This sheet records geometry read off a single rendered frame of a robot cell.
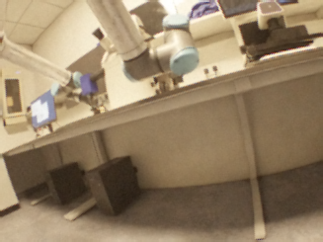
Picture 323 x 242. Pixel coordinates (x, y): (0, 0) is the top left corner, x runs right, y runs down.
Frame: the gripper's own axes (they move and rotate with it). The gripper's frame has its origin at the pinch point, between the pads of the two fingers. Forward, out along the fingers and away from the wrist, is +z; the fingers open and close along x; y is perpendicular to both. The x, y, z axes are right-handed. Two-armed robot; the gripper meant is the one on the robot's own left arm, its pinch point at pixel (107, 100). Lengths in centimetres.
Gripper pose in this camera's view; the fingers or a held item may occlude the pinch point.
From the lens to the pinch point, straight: 99.9
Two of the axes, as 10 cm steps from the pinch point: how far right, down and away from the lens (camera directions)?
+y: -2.2, 9.5, 2.4
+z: 8.9, 3.0, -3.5
